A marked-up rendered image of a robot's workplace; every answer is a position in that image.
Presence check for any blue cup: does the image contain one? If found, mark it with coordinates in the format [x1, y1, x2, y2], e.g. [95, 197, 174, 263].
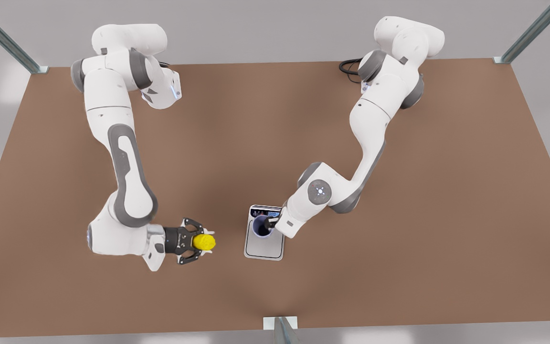
[252, 215, 275, 238]

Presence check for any silver kitchen scale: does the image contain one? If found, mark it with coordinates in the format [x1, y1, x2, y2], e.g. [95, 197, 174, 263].
[243, 204, 286, 261]

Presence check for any silver frame post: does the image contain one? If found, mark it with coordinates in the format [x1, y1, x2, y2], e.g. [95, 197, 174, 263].
[493, 0, 550, 65]
[0, 0, 49, 75]
[263, 316, 300, 344]

